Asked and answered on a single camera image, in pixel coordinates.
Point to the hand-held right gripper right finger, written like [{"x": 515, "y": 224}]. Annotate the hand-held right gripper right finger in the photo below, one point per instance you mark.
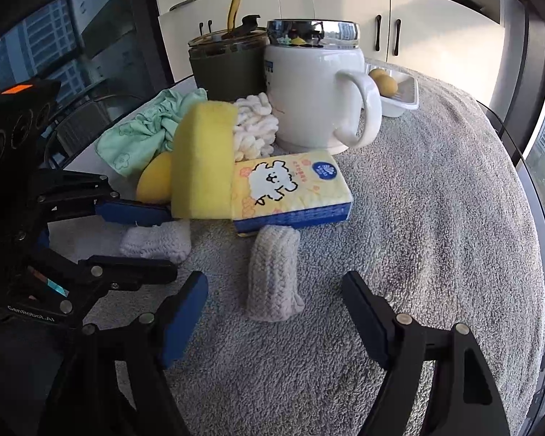
[{"x": 363, "y": 322}]

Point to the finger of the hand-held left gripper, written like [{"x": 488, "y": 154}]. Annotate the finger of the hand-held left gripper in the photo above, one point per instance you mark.
[
  {"x": 131, "y": 212},
  {"x": 131, "y": 270}
]

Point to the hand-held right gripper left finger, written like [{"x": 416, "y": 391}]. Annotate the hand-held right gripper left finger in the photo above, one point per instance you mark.
[{"x": 184, "y": 318}]

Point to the mint green cloth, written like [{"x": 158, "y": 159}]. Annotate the mint green cloth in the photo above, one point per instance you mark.
[{"x": 136, "y": 141}]

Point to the yellow rectangular sponge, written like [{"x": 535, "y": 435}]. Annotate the yellow rectangular sponge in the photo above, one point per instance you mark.
[{"x": 200, "y": 163}]

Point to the beige knit sock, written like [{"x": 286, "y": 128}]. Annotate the beige knit sock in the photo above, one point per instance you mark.
[{"x": 272, "y": 277}]

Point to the white chunky yarn knot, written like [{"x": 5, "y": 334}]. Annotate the white chunky yarn knot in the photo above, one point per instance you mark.
[{"x": 254, "y": 131}]

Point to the yellow sheep print tissue pack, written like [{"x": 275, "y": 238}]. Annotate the yellow sheep print tissue pack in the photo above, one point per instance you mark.
[{"x": 290, "y": 190}]

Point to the white ribbed plastic tray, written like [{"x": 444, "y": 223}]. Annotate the white ribbed plastic tray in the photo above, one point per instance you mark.
[{"x": 404, "y": 100}]

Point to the small white knit sock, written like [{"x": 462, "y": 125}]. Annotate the small white knit sock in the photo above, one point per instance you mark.
[{"x": 156, "y": 240}]

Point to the olive glass cup with straw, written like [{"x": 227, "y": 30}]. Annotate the olive glass cup with straw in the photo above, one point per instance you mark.
[{"x": 222, "y": 68}]

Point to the white mug with mirror lid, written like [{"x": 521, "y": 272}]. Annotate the white mug with mirror lid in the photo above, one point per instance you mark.
[{"x": 309, "y": 100}]

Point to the white cabinet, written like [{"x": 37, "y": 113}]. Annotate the white cabinet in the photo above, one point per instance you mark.
[{"x": 436, "y": 18}]

